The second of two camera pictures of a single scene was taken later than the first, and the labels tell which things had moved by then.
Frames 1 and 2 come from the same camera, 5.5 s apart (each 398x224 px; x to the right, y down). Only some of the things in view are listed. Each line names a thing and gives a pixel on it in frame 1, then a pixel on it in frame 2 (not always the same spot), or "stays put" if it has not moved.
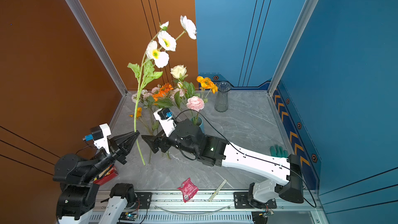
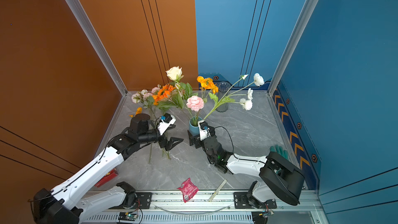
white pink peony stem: x=157 y=51 -> x=258 y=80
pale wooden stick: x=217 y=191 stays put
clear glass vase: x=221 y=103 stays put
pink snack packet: x=188 y=190 stays put
